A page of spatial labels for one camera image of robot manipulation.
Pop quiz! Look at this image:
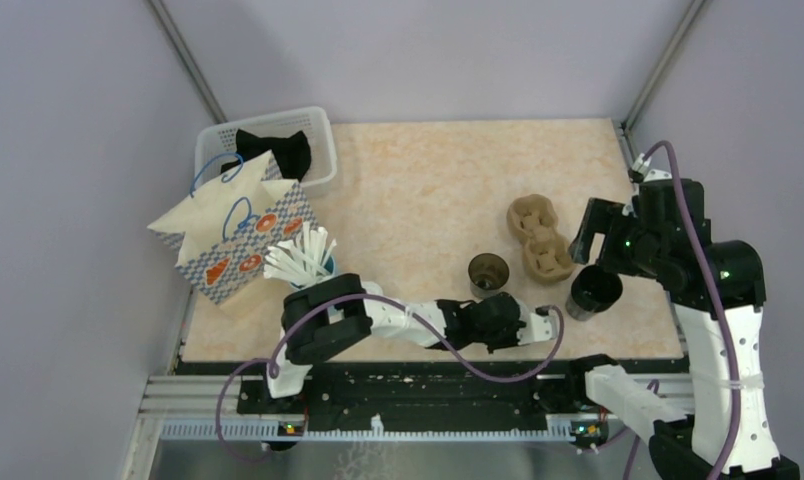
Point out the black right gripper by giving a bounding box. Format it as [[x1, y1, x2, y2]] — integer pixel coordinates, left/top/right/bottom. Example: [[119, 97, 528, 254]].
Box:
[[568, 196, 662, 278]]

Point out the single dark plastic cup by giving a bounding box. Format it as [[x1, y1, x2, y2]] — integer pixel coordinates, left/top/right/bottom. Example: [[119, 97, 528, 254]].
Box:
[[467, 253, 510, 299]]

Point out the brown pulp cup carrier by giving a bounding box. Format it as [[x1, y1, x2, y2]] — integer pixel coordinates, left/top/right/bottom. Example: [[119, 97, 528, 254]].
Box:
[[506, 194, 576, 285]]

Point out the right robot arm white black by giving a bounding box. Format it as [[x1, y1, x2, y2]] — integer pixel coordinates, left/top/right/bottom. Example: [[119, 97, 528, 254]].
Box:
[[564, 179, 801, 479]]

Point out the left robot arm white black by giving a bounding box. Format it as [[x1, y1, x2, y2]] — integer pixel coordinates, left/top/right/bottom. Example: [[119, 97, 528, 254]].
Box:
[[260, 274, 552, 414]]

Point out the blue straw holder cup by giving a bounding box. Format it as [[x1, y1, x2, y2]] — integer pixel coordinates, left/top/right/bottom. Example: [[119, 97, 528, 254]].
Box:
[[290, 256, 338, 291]]

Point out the black cloth in basket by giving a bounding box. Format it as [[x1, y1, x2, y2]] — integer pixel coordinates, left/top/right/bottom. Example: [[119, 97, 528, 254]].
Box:
[[235, 130, 312, 181]]

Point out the patterned paper gift bag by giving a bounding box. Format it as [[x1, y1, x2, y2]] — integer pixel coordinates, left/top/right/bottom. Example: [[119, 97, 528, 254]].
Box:
[[147, 151, 317, 305]]

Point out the white plastic basket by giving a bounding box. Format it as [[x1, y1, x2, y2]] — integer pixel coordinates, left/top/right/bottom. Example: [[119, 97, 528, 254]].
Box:
[[195, 106, 338, 198]]

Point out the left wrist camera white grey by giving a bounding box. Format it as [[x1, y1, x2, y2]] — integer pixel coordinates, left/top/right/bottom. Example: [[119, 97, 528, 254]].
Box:
[[517, 304, 563, 346]]

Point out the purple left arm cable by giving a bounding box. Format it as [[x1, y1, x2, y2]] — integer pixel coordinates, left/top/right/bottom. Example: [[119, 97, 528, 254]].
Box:
[[214, 294, 566, 465]]

